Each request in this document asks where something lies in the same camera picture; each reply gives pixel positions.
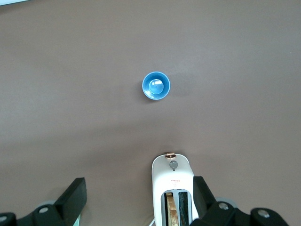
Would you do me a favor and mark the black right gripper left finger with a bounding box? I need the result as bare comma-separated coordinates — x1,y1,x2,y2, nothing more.
0,178,87,226

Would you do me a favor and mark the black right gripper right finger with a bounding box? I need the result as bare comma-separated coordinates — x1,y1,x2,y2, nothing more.
190,176,290,226

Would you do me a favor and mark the blue plastic cup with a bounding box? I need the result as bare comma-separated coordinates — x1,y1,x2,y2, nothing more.
142,71,171,101

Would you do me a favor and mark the brown bread slice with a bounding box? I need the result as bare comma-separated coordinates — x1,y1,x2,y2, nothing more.
164,192,179,226

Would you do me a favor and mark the white two-slot toaster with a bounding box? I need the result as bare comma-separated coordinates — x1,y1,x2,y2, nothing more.
151,152,200,226

